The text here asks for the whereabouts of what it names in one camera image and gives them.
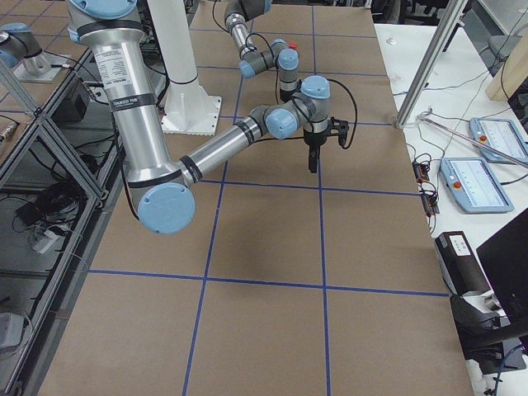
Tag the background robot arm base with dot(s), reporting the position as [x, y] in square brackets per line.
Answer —
[21, 52]

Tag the aluminium frame post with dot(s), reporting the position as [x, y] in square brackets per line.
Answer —
[438, 42]

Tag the far teach pendant tablet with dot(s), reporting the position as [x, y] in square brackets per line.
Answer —
[500, 134]

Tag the near teach pendant tablet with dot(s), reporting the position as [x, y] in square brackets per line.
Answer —
[474, 186]

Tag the black box with label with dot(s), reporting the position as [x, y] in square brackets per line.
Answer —
[460, 268]

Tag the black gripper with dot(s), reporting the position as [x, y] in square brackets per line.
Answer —
[286, 95]
[314, 141]

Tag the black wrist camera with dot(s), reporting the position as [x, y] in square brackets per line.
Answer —
[339, 128]

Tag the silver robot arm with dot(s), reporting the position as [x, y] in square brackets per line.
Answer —
[264, 45]
[169, 153]

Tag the metal rod with handle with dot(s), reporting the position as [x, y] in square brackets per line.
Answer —
[491, 155]

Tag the white central pedestal column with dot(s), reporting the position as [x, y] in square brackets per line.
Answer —
[188, 109]

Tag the small electronics board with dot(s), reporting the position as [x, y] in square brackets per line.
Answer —
[428, 192]

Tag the teach pendant tablet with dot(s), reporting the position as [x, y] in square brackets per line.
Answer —
[474, 186]
[500, 134]

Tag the grey power adapter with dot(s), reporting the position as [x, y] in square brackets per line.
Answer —
[12, 326]

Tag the black monitor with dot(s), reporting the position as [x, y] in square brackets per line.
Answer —
[504, 260]

